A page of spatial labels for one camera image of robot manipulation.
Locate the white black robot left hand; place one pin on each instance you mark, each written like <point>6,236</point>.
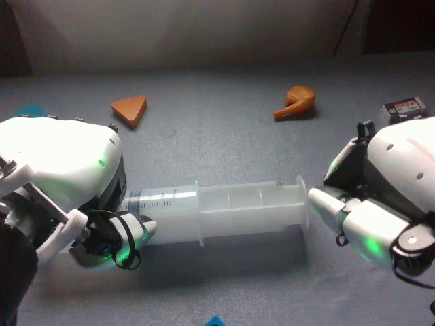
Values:
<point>61,149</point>

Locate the grey table cloth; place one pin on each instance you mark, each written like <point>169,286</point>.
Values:
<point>221,146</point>

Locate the teal toy piece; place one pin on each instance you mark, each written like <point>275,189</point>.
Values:
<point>30,111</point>

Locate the small black printed box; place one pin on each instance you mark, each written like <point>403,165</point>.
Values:
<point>404,107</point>

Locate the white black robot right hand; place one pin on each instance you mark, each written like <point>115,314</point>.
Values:
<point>401,159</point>

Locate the white backdrop cloth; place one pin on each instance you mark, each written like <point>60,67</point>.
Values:
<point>187,30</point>

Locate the blue toy piece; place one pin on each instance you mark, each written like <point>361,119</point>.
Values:
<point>214,322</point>

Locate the dark curtain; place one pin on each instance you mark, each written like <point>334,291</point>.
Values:
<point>401,23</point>
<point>12,34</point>

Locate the orange triangular block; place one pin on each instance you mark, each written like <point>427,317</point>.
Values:
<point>130,108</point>

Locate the large clear plastic syringe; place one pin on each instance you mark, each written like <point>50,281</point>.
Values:
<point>238,210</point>

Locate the orange toy chicken drumstick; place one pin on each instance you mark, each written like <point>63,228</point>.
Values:
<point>299,98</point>

